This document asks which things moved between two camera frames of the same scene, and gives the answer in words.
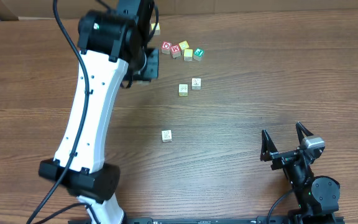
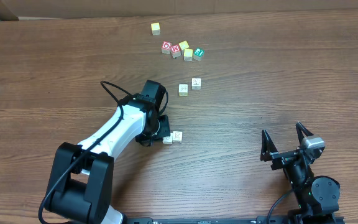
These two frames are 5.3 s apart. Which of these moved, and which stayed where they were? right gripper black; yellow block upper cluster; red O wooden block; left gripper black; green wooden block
Moved: left gripper black
Stayed: red O wooden block; green wooden block; right gripper black; yellow block upper cluster
